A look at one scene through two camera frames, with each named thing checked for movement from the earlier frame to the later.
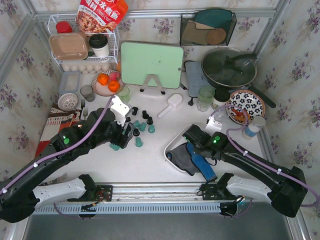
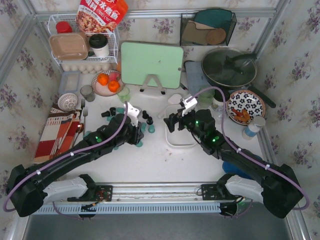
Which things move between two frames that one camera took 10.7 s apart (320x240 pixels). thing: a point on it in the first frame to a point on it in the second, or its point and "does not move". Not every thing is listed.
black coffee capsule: [149, 120] does not move
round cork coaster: [215, 36] does not move
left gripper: [126, 135] to [137, 135]
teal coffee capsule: [142, 126] does not move
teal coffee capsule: [138, 142] does not move
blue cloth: [205, 168] to [231, 167]
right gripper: [191, 136] to [179, 122]
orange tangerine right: [113, 86] does not move
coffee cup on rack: [98, 42] does not move
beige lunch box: [69, 46] does not move
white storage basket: [178, 140] to [183, 138]
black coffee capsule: [145, 115] does not move
